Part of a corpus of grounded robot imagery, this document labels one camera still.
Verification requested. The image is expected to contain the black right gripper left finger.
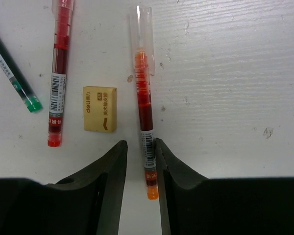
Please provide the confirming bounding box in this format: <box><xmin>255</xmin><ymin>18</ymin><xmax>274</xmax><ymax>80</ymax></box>
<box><xmin>0</xmin><ymin>140</ymin><xmax>128</xmax><ymax>235</ymax></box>

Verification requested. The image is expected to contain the green gel pen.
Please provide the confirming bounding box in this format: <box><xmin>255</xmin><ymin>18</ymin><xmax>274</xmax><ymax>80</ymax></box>
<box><xmin>0</xmin><ymin>39</ymin><xmax>43</xmax><ymax>113</ymax></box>

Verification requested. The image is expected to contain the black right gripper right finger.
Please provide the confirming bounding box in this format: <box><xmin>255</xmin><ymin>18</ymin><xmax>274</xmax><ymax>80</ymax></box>
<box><xmin>155</xmin><ymin>139</ymin><xmax>294</xmax><ymax>235</ymax></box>

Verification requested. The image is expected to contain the orange gel pen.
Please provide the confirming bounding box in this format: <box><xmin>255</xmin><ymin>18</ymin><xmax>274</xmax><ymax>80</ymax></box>
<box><xmin>129</xmin><ymin>5</ymin><xmax>159</xmax><ymax>200</ymax></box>

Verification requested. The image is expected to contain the red gel pen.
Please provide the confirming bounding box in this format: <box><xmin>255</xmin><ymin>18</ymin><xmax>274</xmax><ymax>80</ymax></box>
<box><xmin>48</xmin><ymin>0</ymin><xmax>74</xmax><ymax>147</ymax></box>

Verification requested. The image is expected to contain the yellow rubber eraser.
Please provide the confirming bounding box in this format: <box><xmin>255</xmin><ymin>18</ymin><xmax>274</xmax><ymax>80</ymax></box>
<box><xmin>83</xmin><ymin>86</ymin><xmax>117</xmax><ymax>133</ymax></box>

